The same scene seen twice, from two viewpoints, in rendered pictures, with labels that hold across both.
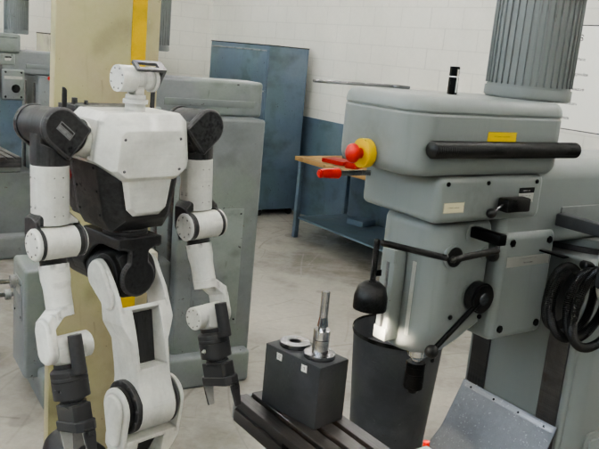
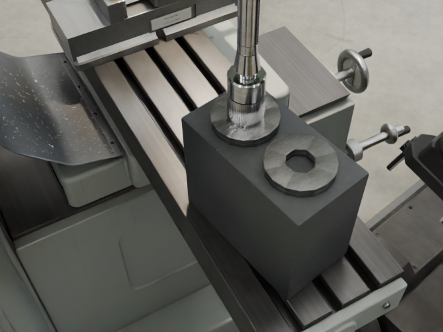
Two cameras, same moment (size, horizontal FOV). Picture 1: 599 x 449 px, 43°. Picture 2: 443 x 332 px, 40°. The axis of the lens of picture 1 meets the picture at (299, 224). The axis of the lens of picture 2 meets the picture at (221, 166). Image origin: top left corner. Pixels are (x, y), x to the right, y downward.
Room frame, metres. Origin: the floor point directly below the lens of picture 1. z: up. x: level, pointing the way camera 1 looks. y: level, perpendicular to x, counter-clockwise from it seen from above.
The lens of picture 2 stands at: (2.56, -0.05, 1.69)
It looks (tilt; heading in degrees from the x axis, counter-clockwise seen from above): 51 degrees down; 188
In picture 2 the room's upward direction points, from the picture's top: 1 degrees counter-clockwise
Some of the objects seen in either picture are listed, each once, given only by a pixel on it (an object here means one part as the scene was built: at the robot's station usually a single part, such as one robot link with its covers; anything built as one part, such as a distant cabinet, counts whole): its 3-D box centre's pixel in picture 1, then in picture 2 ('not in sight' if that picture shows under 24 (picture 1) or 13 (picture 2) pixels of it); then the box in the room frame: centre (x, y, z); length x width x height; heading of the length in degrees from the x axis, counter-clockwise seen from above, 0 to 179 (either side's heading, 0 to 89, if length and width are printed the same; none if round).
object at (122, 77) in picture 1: (134, 83); not in sight; (1.93, 0.45, 1.84); 0.10 x 0.07 x 0.09; 137
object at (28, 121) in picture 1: (46, 134); not in sight; (1.79, 0.62, 1.70); 0.12 x 0.09 x 0.14; 48
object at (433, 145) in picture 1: (507, 150); not in sight; (1.59, -0.42, 1.79); 0.45 x 0.04 x 0.04; 126
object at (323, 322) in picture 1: (324, 310); (248, 35); (2.03, -0.09, 1.25); 0.03 x 0.03 x 0.11
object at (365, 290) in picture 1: (371, 294); not in sight; (1.54, -0.16, 1.46); 0.07 x 0.07 x 0.06
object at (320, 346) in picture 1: (321, 342); (246, 97); (2.03, -0.09, 1.16); 0.05 x 0.05 x 0.06
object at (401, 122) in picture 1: (451, 130); not in sight; (1.69, -0.32, 1.81); 0.47 x 0.26 x 0.16; 126
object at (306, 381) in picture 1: (304, 378); (268, 185); (2.06, -0.06, 1.03); 0.22 x 0.12 x 0.20; 47
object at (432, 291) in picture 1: (429, 278); not in sight; (1.69, -0.31, 1.47); 0.21 x 0.19 x 0.32; 36
